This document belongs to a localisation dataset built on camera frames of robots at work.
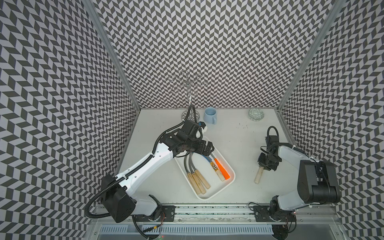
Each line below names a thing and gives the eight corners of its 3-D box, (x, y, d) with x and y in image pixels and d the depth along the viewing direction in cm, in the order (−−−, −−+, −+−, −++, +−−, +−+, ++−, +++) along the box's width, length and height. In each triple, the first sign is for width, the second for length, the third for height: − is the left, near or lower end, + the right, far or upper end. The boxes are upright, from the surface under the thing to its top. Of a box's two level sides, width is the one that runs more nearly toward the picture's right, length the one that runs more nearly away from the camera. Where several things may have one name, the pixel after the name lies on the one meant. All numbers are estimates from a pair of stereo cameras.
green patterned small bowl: (253, 123, 111) (255, 119, 107) (245, 114, 116) (247, 110, 113) (264, 119, 113) (266, 115, 110) (256, 110, 119) (257, 106, 116)
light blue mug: (204, 124, 109) (204, 119, 105) (204, 111, 118) (204, 106, 114) (216, 124, 109) (217, 119, 105) (215, 111, 118) (216, 106, 114)
